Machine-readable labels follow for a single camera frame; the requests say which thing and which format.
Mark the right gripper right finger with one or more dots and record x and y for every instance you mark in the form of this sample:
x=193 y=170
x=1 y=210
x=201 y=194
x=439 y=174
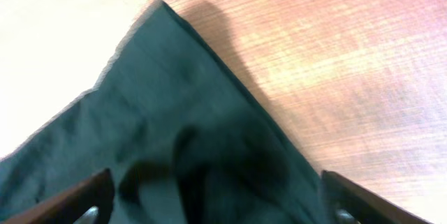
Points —
x=347 y=202

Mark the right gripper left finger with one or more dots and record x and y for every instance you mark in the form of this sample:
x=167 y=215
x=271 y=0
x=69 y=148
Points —
x=71 y=205

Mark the black shorts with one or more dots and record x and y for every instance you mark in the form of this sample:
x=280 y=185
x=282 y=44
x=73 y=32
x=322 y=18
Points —
x=184 y=140

